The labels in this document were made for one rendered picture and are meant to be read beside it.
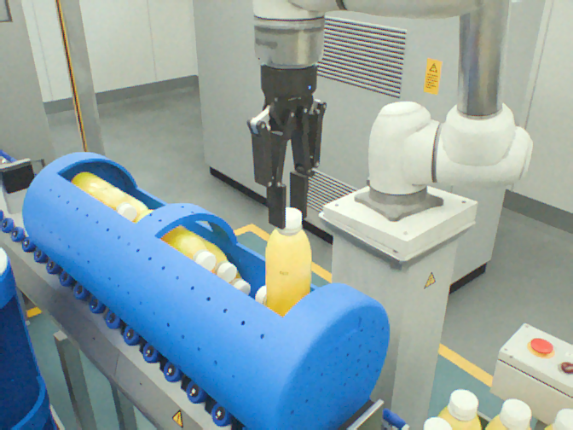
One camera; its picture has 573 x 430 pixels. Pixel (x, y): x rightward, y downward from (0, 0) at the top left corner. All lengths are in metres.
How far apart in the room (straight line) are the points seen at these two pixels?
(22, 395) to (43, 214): 0.69
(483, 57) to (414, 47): 1.29
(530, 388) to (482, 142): 0.58
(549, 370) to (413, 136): 0.65
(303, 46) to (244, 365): 0.46
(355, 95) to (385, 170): 1.42
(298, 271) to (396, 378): 0.92
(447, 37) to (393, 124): 1.09
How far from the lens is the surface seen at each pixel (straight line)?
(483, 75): 1.29
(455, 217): 1.49
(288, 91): 0.71
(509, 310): 3.02
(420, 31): 2.52
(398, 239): 1.36
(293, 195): 0.82
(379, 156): 1.42
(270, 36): 0.69
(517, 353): 1.02
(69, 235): 1.24
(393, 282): 1.47
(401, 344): 1.61
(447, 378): 2.55
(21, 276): 1.71
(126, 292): 1.06
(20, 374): 1.80
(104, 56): 6.16
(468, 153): 1.36
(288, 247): 0.81
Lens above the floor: 1.74
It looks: 28 degrees down
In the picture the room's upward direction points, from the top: straight up
